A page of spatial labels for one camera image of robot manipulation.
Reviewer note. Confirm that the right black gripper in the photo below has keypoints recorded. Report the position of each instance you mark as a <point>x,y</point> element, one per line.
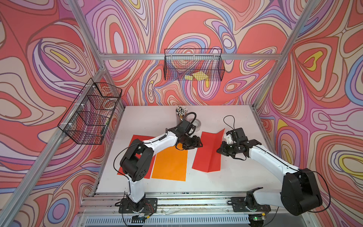
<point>221,149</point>

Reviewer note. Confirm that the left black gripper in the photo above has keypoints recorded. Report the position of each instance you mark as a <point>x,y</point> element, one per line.
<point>195,143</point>

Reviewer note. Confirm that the orange paper sheet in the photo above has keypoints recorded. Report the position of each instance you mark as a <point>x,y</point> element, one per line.
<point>171,164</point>

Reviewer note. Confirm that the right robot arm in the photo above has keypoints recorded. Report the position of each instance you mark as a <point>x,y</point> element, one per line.
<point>299,192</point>

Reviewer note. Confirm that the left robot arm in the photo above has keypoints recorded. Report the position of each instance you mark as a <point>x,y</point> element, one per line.
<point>171,138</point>

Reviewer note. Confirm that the clear tape roll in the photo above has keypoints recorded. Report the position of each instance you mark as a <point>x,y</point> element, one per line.
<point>197,124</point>

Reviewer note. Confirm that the pencil cup with pencils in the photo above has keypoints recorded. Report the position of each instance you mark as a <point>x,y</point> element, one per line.
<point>181,111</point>

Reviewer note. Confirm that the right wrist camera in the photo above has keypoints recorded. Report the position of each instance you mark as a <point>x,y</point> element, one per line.
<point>235,136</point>

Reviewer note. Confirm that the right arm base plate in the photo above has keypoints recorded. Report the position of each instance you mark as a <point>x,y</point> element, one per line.
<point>247,204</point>

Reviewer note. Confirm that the back wall wire basket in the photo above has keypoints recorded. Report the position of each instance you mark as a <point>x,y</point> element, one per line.
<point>200,64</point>

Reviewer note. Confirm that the wall wire basket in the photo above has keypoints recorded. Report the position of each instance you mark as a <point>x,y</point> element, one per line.
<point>200,64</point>
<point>87,121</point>

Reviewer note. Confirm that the left wall wire basket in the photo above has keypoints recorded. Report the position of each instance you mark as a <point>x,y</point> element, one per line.
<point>87,121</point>

